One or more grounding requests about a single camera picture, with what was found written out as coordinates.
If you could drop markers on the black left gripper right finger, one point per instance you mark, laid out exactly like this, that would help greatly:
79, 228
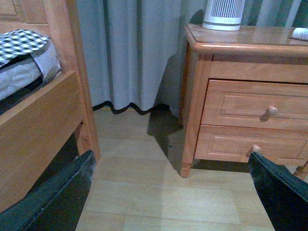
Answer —
283, 195

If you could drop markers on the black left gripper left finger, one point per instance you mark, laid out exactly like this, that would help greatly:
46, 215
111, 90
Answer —
57, 204

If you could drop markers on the wooden drawer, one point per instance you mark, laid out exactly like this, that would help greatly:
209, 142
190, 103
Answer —
256, 105
222, 143

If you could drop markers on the white medicine bottle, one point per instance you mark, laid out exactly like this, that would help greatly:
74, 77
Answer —
300, 34

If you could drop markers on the wooden nightstand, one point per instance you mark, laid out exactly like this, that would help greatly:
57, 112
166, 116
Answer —
254, 54

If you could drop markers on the grey mattress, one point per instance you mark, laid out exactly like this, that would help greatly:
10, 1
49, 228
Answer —
41, 63

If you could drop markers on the checkered bedding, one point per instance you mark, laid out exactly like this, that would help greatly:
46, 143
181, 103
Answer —
19, 42

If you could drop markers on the grey curtain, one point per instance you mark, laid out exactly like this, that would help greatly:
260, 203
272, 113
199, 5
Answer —
134, 50

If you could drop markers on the white cylindrical air purifier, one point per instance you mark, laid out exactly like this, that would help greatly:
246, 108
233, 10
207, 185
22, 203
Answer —
223, 15

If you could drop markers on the wooden bed frame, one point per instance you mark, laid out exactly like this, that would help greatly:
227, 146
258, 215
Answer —
34, 131

